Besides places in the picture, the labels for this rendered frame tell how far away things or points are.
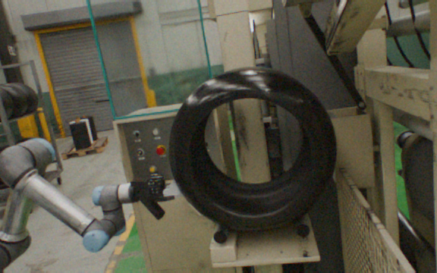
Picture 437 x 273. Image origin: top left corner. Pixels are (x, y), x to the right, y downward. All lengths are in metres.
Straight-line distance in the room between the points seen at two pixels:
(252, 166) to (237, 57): 0.47
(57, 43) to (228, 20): 9.92
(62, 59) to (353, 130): 10.22
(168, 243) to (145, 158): 0.49
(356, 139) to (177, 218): 1.02
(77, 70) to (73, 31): 1.07
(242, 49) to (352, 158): 0.61
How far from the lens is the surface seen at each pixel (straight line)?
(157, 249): 2.05
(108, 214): 1.38
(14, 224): 1.60
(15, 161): 1.35
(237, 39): 1.43
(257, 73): 1.07
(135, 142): 1.90
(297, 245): 1.31
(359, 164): 1.47
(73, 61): 11.04
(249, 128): 1.45
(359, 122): 1.42
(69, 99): 11.16
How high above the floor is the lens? 1.48
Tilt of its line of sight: 12 degrees down
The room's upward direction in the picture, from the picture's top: 9 degrees counter-clockwise
